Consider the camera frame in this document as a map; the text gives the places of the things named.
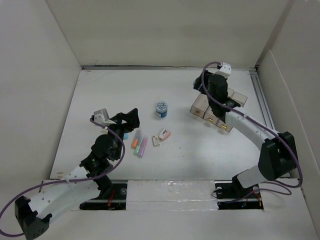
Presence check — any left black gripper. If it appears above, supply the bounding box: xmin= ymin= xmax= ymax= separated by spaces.
xmin=104 ymin=108 xmax=139 ymax=160

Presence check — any blue white round jar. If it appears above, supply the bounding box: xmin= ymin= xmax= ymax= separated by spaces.
xmin=155 ymin=101 xmax=168 ymax=118

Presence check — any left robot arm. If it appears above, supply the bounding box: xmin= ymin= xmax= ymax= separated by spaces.
xmin=14 ymin=108 xmax=140 ymax=240

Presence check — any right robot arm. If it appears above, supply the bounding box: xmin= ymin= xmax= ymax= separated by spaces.
xmin=193 ymin=69 xmax=301 ymax=199

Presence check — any orange highlighter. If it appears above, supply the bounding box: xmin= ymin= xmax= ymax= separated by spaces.
xmin=131 ymin=129 xmax=142 ymax=149

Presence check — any clear three-compartment organizer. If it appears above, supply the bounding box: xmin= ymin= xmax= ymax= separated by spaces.
xmin=189 ymin=88 xmax=249 ymax=134

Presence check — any purple highlighter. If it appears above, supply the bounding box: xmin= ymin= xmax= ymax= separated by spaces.
xmin=138 ymin=135 xmax=149 ymax=158

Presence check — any green highlighter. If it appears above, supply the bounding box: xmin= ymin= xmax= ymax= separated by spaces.
xmin=133 ymin=133 xmax=145 ymax=156

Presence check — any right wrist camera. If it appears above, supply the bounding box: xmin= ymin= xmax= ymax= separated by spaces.
xmin=215 ymin=62 xmax=232 ymax=79

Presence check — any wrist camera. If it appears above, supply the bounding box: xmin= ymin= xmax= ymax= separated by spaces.
xmin=93 ymin=108 xmax=110 ymax=126
xmin=215 ymin=62 xmax=232 ymax=79

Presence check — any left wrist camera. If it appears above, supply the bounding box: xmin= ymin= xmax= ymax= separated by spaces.
xmin=93 ymin=108 xmax=110 ymax=126

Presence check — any aluminium rail right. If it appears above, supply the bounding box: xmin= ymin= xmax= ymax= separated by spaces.
xmin=249 ymin=70 xmax=275 ymax=130

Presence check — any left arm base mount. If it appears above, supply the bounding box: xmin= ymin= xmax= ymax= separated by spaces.
xmin=79 ymin=180 xmax=128 ymax=211

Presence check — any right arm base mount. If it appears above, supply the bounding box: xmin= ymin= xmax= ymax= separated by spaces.
xmin=211 ymin=177 xmax=264 ymax=210

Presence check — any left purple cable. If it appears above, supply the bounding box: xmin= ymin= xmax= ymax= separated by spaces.
xmin=0 ymin=119 xmax=127 ymax=237

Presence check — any purple cable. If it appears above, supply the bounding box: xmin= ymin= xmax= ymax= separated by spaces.
xmin=201 ymin=61 xmax=304 ymax=203
xmin=0 ymin=119 xmax=127 ymax=237

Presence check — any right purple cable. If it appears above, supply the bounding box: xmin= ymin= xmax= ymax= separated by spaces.
xmin=201 ymin=61 xmax=304 ymax=203

